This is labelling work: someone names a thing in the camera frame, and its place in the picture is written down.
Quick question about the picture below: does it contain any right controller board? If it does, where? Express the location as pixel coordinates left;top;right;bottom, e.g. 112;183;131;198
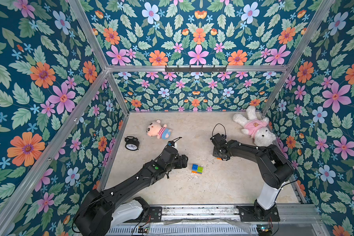
256;225;273;236

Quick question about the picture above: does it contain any black alarm clock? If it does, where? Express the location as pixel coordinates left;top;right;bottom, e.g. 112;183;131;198
124;136;140;151

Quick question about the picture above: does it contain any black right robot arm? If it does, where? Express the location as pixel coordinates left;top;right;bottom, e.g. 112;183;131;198
210;133;294;218

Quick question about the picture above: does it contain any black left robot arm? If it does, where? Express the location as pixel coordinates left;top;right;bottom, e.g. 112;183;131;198
73;146;188;236

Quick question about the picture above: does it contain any white bunny plush toy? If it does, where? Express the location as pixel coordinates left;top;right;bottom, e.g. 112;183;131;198
233;106;277;147

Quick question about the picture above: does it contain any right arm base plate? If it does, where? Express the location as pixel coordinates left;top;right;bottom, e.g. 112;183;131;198
236;205;280;222

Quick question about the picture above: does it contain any controller board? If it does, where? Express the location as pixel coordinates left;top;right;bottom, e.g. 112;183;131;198
137;226;149;234
256;225;273;236

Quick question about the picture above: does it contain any pink pig plush toy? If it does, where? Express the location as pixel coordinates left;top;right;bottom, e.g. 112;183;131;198
147;120;172;140

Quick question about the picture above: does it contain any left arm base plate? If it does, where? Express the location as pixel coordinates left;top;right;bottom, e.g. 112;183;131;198
142;206;163;223

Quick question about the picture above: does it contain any black wall hook rail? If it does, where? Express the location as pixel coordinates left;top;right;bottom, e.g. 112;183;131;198
164;65;227;73

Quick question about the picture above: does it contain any green lego brick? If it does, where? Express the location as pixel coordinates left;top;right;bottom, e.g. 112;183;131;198
197;166;204;174

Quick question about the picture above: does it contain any left controller board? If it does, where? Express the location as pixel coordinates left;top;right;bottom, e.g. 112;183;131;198
137;226;149;234

